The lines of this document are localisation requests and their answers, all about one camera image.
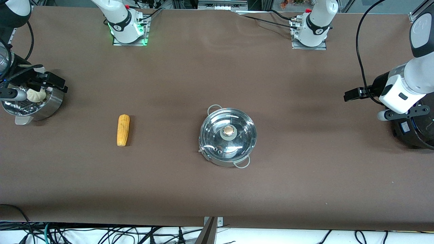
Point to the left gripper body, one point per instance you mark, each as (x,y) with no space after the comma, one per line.
(378,84)

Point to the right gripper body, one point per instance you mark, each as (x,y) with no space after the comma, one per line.
(30,78)

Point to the yellow corn cob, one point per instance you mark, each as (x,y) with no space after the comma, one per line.
(123,130)

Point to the glass pot lid with knob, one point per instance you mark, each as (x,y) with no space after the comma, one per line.
(228,133)

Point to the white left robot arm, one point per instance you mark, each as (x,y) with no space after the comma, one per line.
(318,20)

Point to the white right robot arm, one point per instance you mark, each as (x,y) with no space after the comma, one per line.
(122,20)

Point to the stainless steel steamer pot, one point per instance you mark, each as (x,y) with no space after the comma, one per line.
(47,105)

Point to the white steamed bun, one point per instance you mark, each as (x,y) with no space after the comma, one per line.
(36,95)

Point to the black rice cooker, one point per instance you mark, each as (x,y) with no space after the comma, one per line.
(415,132)

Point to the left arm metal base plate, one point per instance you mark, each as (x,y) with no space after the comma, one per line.
(310,47)

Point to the aluminium corner bracket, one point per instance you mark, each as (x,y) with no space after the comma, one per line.
(415,17)

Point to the grey metal table bracket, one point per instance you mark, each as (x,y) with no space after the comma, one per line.
(220,221)

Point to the dark metal post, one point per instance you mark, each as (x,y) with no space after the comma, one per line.
(207,235)

